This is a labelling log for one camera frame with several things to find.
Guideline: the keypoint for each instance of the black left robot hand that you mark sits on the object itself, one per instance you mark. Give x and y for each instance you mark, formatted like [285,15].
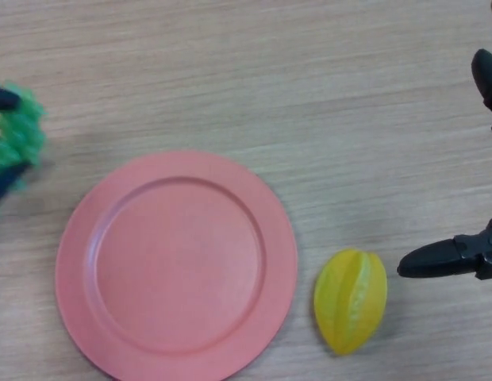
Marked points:
[4,99]

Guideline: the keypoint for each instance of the yellow starfruit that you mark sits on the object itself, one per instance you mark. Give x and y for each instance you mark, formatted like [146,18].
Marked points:
[337,301]

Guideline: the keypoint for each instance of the green grape bunch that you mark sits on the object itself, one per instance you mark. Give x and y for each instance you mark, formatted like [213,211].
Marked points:
[24,131]

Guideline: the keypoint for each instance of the pink round plate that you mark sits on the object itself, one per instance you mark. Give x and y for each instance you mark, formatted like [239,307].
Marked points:
[178,270]

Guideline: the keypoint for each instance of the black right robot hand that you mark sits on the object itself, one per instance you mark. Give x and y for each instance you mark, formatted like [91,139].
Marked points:
[440,260]

